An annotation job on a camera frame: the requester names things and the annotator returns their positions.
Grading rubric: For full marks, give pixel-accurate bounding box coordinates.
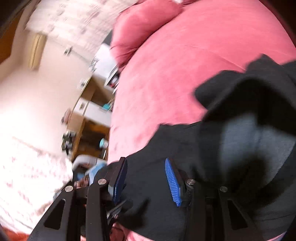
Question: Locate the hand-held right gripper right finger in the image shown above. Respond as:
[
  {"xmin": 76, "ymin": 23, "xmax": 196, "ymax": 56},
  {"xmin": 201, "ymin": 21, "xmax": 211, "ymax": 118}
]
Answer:
[{"xmin": 164, "ymin": 158, "xmax": 264, "ymax": 241}]

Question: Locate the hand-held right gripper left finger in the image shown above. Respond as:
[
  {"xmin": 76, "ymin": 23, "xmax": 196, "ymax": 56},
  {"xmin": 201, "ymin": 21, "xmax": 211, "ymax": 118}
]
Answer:
[{"xmin": 28, "ymin": 157, "xmax": 128, "ymax": 241}]

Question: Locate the black garment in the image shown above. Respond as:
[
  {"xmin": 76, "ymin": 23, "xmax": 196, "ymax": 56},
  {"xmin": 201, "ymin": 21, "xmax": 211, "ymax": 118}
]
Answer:
[{"xmin": 105, "ymin": 54, "xmax": 296, "ymax": 241}]

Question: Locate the wooden desk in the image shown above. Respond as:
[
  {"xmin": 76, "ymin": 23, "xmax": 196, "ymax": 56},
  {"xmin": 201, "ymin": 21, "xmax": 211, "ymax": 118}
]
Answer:
[{"xmin": 67, "ymin": 118, "xmax": 111, "ymax": 163}]

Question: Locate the wooden wardrobe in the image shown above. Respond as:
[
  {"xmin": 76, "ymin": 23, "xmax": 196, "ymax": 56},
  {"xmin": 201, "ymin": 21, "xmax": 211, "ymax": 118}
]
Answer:
[{"xmin": 69, "ymin": 76, "xmax": 116, "ymax": 130}]

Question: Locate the white red patterned cloth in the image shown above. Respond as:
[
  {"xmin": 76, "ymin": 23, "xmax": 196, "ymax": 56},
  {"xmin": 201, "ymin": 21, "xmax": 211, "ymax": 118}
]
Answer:
[{"xmin": 0, "ymin": 137, "xmax": 75, "ymax": 232}]

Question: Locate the pink bed blanket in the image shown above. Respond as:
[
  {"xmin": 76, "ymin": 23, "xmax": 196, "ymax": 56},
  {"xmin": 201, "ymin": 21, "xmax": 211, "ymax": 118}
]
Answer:
[{"xmin": 107, "ymin": 0, "xmax": 296, "ymax": 241}]

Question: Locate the white shelf unit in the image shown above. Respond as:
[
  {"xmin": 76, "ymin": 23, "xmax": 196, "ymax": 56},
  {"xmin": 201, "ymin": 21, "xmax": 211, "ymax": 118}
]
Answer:
[{"xmin": 94, "ymin": 44, "xmax": 121, "ymax": 91}]

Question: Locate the pink pillow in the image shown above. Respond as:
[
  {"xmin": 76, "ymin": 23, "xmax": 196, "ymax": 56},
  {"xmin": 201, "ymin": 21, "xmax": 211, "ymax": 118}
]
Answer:
[{"xmin": 110, "ymin": 0, "xmax": 183, "ymax": 70}]

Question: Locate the white patterned curtain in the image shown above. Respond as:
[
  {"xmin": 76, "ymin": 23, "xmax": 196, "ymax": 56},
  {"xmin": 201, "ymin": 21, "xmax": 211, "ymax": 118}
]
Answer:
[{"xmin": 25, "ymin": 0, "xmax": 139, "ymax": 55}]

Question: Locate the beige wall unit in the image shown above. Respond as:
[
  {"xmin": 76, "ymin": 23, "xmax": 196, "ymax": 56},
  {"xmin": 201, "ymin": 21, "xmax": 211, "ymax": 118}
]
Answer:
[{"xmin": 28, "ymin": 34, "xmax": 47, "ymax": 70}]

